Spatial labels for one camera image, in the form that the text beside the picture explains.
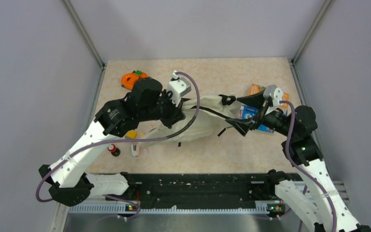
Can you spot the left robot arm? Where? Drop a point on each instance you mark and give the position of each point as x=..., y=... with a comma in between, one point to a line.
x=69, y=182

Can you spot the yellow grey sharpener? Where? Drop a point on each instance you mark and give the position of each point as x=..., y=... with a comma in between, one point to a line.
x=131, y=134

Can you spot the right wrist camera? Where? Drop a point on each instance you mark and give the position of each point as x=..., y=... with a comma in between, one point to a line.
x=272, y=95

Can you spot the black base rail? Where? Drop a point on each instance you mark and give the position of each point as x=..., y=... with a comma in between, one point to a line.
x=198, y=191

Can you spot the pink white correction tape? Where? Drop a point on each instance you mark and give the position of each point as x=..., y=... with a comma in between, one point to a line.
x=135, y=149

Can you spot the orange green book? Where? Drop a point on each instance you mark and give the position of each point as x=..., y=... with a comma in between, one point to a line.
x=255, y=89

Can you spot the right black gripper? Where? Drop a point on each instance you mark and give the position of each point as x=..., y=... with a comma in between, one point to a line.
x=254, y=124

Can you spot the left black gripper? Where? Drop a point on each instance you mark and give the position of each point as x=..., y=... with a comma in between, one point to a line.
x=177, y=114

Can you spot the cream canvas backpack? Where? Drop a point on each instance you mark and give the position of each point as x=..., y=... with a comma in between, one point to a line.
x=211, y=118

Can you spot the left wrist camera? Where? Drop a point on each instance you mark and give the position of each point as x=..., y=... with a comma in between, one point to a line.
x=177, y=88

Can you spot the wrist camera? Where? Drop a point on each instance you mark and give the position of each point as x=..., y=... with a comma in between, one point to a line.
x=177, y=88
x=272, y=95

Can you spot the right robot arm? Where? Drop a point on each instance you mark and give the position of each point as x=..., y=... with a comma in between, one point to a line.
x=326, y=212

